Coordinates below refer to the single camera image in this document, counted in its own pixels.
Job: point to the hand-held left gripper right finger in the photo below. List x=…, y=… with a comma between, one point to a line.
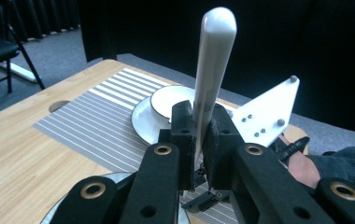
x=219, y=149

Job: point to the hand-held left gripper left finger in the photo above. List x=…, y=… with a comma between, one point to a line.
x=185, y=149

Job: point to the white plate with black rim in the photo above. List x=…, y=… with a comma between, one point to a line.
x=119, y=177
x=144, y=121

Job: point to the white bowl with black rim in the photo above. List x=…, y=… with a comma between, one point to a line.
x=169, y=99

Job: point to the white ceramic spoon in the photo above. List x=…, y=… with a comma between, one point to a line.
x=216, y=46

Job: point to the grey striped placemat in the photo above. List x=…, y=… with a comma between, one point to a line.
x=97, y=124

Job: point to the round brown table grommet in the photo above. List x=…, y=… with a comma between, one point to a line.
x=59, y=106

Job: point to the dark curtain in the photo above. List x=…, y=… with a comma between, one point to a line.
x=41, y=18

